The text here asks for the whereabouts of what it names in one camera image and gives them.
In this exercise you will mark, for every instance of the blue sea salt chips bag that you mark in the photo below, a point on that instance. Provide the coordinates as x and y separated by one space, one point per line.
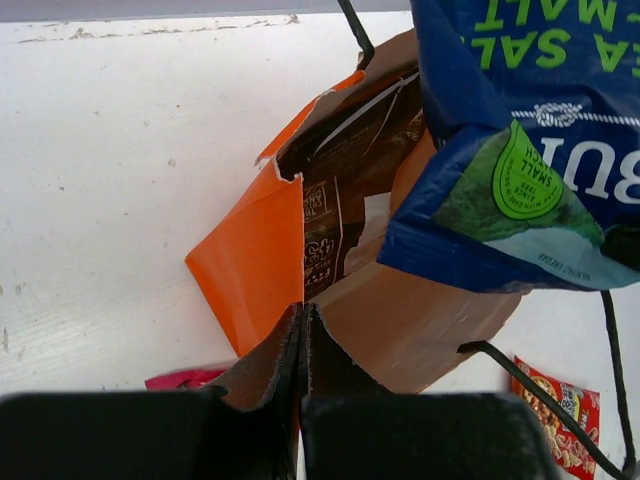
533 108

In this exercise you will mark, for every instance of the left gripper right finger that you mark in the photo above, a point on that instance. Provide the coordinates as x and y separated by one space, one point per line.
355 428

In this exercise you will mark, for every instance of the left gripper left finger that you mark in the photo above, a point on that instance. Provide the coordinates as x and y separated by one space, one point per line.
241 425

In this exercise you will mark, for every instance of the brown snack bag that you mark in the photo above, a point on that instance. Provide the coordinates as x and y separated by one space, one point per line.
348 163

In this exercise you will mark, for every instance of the orange paper bag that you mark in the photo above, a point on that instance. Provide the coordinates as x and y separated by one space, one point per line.
404 329

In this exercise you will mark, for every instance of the small pink snack packet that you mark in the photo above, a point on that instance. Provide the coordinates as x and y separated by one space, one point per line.
183 379

